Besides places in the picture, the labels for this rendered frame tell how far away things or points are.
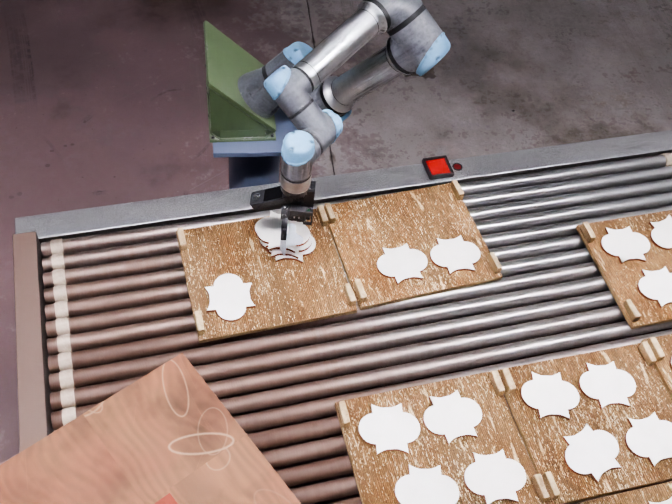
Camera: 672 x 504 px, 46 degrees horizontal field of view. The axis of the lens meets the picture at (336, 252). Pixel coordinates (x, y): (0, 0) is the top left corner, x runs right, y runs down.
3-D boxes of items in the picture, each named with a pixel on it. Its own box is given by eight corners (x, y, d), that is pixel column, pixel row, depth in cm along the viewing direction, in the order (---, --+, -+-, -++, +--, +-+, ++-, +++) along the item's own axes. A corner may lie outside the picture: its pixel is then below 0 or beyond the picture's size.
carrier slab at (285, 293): (176, 234, 215) (175, 230, 213) (321, 210, 224) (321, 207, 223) (199, 343, 195) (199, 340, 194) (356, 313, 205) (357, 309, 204)
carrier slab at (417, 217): (321, 209, 225) (321, 205, 223) (452, 185, 235) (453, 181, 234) (360, 310, 205) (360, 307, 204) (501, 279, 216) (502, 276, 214)
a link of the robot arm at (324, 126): (323, 91, 192) (297, 116, 186) (351, 128, 195) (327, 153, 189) (305, 102, 198) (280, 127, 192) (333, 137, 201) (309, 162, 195)
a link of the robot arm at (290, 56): (271, 57, 241) (304, 31, 235) (299, 92, 245) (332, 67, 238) (260, 68, 231) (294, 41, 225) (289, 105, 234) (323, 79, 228)
